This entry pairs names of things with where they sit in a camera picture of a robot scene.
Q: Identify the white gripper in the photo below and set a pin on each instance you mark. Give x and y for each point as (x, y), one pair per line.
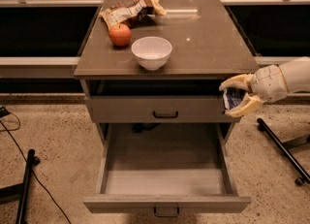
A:
(267, 83)

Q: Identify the open middle drawer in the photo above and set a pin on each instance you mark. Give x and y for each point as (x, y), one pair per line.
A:
(172, 169)

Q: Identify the black stand leg right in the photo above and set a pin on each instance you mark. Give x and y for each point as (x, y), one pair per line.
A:
(285, 148)

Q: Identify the black stand leg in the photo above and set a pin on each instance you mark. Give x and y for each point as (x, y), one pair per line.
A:
(19, 192)
(285, 148)

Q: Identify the metal railing frame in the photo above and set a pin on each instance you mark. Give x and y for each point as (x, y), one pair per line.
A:
(38, 60)

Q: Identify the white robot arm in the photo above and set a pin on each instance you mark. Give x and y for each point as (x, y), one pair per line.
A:
(296, 75)

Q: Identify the white ceramic bowl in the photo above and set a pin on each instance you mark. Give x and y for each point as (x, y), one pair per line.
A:
(151, 53)

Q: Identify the crumpled chip bag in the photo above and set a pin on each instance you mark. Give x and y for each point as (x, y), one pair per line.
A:
(131, 11)

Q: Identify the blueberry rxbar wrapper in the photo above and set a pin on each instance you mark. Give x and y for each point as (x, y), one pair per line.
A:
(232, 97)

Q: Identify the black stand leg left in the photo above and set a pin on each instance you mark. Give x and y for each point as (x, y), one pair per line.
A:
(19, 192)

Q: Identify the red apple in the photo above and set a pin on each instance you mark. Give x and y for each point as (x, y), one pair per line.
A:
(120, 35)

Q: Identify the grey drawer cabinet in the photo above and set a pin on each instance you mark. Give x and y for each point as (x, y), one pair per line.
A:
(206, 49)

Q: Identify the closed top drawer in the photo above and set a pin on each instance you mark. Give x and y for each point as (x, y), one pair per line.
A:
(161, 109)

